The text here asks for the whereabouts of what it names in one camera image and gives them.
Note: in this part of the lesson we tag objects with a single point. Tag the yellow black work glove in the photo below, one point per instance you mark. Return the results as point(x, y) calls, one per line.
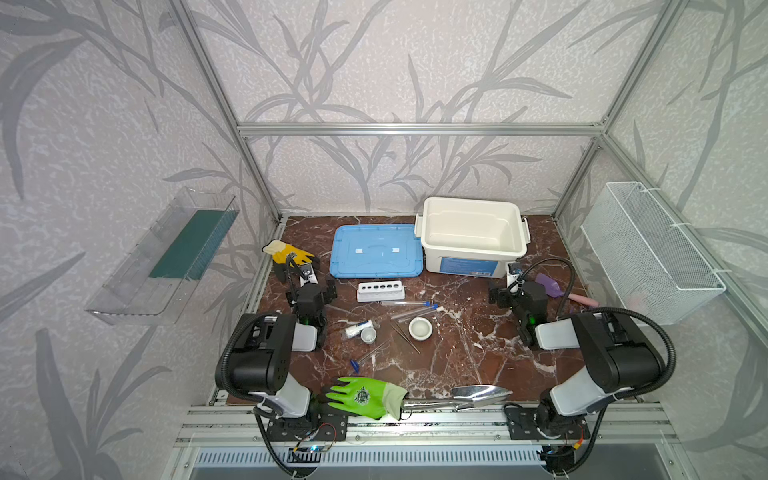
point(283, 255)

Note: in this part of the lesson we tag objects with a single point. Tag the thin metal tweezers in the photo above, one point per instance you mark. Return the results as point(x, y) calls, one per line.
point(404, 336)

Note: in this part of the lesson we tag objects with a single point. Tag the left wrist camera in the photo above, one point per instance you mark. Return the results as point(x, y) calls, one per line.
point(306, 274)

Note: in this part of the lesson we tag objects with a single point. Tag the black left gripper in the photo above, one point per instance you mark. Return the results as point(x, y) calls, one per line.
point(294, 273)

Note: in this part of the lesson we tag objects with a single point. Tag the blue plastic bin lid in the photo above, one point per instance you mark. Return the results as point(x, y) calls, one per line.
point(376, 251)

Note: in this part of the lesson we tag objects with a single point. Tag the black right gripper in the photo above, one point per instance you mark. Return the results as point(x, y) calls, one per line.
point(504, 294)

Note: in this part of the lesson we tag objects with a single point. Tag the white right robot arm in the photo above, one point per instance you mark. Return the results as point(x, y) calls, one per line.
point(625, 354)

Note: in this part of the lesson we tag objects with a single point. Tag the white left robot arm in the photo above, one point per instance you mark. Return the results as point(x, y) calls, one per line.
point(255, 363)

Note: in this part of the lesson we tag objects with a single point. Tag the green work glove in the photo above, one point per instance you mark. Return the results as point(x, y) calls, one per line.
point(367, 397)

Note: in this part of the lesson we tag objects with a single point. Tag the white wire mesh basket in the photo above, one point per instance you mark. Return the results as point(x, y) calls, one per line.
point(651, 263)

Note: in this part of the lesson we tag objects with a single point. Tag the white plastic storage bin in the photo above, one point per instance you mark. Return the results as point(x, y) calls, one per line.
point(470, 237)

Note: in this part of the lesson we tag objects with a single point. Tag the purple pink plastic scoop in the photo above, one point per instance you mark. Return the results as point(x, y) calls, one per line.
point(554, 290)

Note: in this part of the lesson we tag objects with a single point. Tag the white ceramic mortar bowl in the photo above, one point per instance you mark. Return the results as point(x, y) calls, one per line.
point(420, 329)

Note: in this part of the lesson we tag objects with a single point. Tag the blue capped test tube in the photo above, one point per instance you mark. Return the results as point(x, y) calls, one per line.
point(403, 303)
point(415, 313)

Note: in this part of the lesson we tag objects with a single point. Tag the white test tube rack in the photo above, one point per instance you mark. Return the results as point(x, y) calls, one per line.
point(389, 290)

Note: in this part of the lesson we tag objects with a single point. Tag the silver metal trowel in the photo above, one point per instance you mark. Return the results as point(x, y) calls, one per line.
point(460, 398)

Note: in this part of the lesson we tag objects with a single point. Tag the clear plastic wall shelf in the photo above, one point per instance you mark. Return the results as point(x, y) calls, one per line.
point(158, 277)

